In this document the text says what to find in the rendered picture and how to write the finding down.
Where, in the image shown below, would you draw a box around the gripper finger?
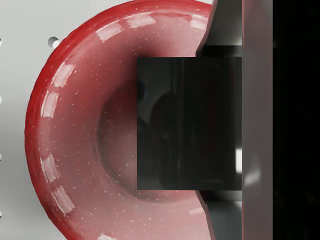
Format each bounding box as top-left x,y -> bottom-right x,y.
195,0 -> 243,58
196,189 -> 243,240

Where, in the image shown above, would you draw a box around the red mug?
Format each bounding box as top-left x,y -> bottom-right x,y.
24,0 -> 216,240

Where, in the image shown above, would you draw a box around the grey cube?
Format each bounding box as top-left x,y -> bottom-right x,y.
136,56 -> 243,191

